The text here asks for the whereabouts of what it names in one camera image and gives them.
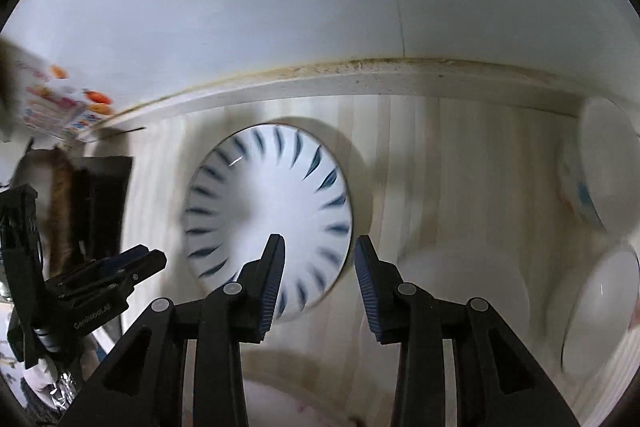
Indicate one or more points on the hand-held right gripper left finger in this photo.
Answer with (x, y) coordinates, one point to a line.
(270, 302)

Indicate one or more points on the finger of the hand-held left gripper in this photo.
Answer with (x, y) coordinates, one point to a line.
(150, 263)
(125, 257)

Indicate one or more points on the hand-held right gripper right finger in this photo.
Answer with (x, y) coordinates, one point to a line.
(369, 297)

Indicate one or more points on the white patterned plate stack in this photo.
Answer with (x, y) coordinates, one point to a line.
(465, 279)

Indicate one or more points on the blue striped white plate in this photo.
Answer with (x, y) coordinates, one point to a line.
(260, 187)

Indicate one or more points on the plain white bowl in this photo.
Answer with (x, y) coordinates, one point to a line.
(600, 312)

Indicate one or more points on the white bowl with blue print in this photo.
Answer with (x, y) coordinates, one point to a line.
(600, 157)

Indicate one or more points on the black induction cooktop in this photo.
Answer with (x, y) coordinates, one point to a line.
(105, 197)

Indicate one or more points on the striped tablecloth with cat print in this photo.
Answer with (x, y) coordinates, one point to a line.
(450, 157)

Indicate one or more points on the colourful wall stickers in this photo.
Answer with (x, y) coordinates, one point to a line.
(55, 107)

